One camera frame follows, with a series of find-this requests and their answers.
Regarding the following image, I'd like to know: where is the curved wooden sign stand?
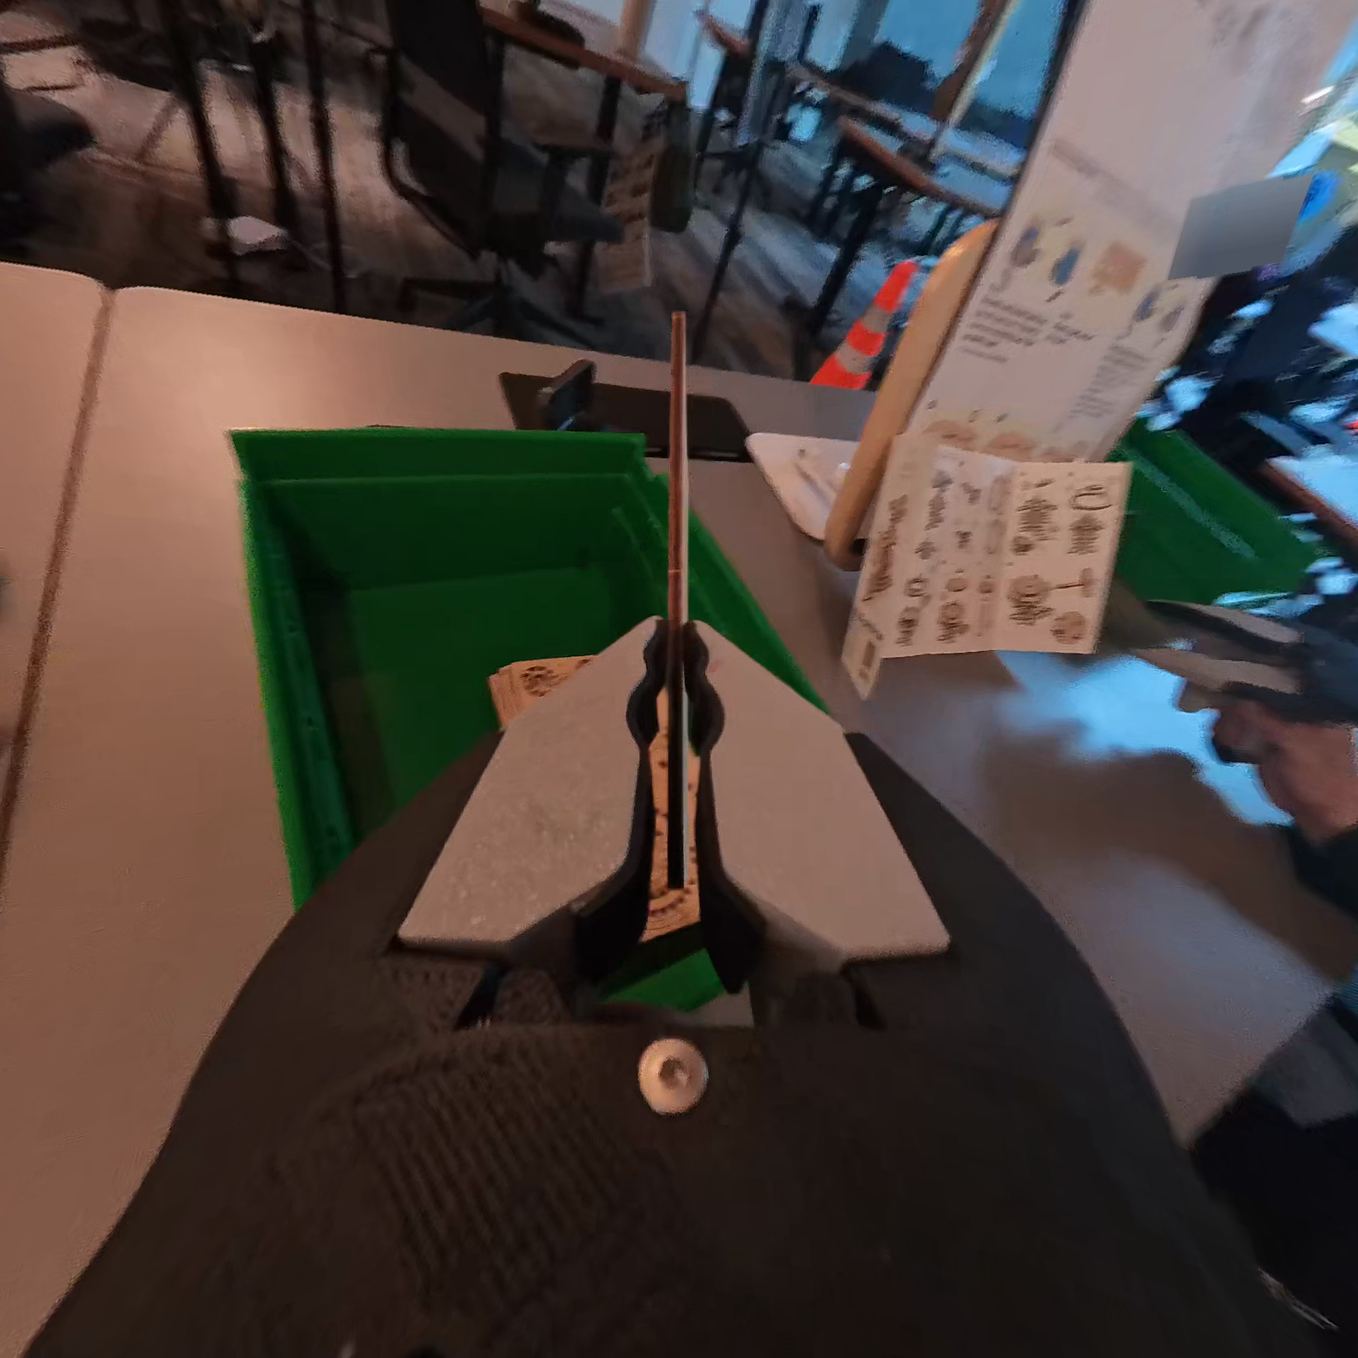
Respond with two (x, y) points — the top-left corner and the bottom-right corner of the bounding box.
(826, 221), (1004, 573)

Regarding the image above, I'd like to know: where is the person's dark clothing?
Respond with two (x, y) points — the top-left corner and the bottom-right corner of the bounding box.
(1188, 956), (1358, 1341)

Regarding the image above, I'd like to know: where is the black desk cable cover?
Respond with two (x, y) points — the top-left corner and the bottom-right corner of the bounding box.
(498, 372), (753, 460)

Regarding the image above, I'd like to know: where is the white instruction sign board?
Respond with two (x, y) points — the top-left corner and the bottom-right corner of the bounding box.
(912, 0), (1358, 465)

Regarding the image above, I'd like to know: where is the dark backpack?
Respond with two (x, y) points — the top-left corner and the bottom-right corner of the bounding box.
(647, 101), (698, 235)

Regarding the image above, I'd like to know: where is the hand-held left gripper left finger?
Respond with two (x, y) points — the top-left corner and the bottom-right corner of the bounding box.
(398, 618), (669, 987)

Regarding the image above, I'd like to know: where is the orange and white traffic cone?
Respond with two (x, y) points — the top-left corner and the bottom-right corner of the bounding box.
(808, 261), (918, 389)

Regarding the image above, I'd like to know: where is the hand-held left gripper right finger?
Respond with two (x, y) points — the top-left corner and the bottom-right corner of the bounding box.
(687, 623), (952, 997)

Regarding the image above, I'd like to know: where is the wooden desk with black legs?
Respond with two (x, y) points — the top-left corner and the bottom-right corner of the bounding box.
(482, 0), (690, 321)

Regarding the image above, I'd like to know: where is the white flat pad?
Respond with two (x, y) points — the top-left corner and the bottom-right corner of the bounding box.
(745, 434), (883, 544)

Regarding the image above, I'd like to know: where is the green plastic bin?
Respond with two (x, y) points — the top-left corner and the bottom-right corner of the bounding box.
(230, 427), (829, 1013)
(1109, 419), (1327, 607)

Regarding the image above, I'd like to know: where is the folded assembly instruction leaflet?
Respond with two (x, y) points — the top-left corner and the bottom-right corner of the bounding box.
(842, 431), (1135, 701)

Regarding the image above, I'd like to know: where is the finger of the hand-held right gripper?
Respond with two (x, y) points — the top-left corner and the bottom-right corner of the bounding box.
(1143, 600), (1308, 654)
(1140, 646), (1306, 714)

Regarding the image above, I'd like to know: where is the black battery charging case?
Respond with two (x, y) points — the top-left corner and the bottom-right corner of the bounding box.
(535, 361), (598, 431)

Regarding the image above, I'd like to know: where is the printed tote bag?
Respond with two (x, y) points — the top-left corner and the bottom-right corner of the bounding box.
(600, 107), (665, 295)

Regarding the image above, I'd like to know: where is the black office chair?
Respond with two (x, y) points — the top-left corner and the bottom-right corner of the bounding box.
(382, 0), (624, 330)

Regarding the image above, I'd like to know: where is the person's right hand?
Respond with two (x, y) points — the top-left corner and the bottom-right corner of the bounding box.
(1209, 699), (1358, 845)

